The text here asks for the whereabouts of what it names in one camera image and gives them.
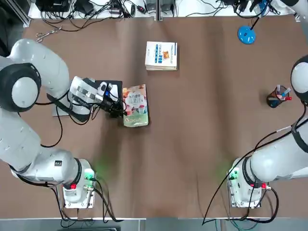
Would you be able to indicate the blue desk lamp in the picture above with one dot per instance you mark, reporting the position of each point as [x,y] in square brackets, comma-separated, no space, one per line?
[246,36]

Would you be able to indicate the aluminium frame post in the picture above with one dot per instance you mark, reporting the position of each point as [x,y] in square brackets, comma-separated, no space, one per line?
[159,10]

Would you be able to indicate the white book with blue band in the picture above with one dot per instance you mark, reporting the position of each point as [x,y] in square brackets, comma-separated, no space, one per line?
[161,55]

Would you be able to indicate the black equipment box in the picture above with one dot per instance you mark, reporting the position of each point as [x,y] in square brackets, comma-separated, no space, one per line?
[54,4]

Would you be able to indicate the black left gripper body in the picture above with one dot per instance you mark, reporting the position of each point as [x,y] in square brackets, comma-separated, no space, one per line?
[110,107]

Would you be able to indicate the colourful fruit drink book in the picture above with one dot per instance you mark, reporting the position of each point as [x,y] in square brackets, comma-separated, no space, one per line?
[136,106]

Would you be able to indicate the red marker pen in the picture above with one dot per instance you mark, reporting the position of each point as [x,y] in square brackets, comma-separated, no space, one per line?
[286,98]

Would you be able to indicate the grey laptop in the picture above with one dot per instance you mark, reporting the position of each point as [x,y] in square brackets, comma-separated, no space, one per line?
[62,111]

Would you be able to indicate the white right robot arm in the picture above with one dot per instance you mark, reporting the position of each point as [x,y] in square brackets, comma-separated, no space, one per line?
[269,166]

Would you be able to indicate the black power supply unit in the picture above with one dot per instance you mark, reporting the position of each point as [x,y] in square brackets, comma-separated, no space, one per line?
[167,6]
[151,5]

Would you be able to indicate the black mesh pen holder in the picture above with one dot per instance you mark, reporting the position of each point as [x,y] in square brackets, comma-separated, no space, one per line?
[276,99]

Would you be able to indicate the black power adapter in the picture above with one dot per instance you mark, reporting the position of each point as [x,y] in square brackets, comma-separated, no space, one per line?
[241,6]

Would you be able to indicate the silver scissors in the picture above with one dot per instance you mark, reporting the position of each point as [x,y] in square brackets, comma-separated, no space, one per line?
[47,34]

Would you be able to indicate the black mouse mat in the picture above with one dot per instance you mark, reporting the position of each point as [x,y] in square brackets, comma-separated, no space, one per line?
[118,86]

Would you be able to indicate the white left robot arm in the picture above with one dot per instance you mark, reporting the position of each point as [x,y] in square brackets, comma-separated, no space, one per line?
[24,89]

